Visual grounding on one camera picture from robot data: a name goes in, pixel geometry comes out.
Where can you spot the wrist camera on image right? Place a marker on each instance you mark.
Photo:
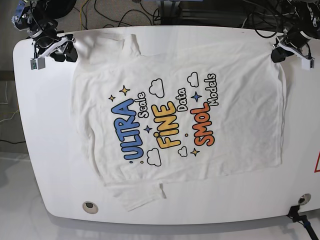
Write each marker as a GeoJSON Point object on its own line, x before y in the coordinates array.
{"type": "Point", "coordinates": [307, 63]}

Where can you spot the black clamp with cable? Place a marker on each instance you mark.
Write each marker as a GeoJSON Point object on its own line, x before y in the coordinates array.
{"type": "Point", "coordinates": [294, 215]}

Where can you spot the right table cable grommet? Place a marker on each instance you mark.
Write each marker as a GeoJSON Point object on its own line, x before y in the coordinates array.
{"type": "Point", "coordinates": [304, 199]}

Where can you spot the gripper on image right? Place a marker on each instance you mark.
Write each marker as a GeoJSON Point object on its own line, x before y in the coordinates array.
{"type": "Point", "coordinates": [290, 44]}

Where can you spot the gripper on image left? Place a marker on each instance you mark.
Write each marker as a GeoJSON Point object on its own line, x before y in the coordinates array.
{"type": "Point", "coordinates": [59, 49]}

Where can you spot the table cable grommet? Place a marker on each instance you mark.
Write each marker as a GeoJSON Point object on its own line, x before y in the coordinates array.
{"type": "Point", "coordinates": [90, 207]}
{"type": "Point", "coordinates": [304, 199]}

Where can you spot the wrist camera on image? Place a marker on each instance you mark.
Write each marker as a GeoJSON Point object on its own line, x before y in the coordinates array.
{"type": "Point", "coordinates": [37, 63]}
{"type": "Point", "coordinates": [307, 63]}

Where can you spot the red and white warning sticker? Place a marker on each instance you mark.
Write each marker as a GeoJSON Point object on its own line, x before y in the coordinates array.
{"type": "Point", "coordinates": [317, 165]}

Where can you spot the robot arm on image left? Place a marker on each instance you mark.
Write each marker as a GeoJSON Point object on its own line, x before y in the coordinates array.
{"type": "Point", "coordinates": [39, 19]}

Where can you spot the aluminium frame stand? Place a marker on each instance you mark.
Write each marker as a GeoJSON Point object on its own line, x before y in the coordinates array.
{"type": "Point", "coordinates": [169, 12]}

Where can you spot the left table cable grommet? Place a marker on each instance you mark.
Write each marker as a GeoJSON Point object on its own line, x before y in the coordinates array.
{"type": "Point", "coordinates": [90, 207]}

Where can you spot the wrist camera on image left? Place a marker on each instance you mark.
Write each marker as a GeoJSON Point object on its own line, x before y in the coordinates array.
{"type": "Point", "coordinates": [37, 63]}

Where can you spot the white printed T-shirt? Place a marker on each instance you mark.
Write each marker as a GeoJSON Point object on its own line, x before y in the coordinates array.
{"type": "Point", "coordinates": [190, 114]}

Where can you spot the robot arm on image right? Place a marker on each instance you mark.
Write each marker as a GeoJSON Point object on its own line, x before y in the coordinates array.
{"type": "Point", "coordinates": [308, 19]}

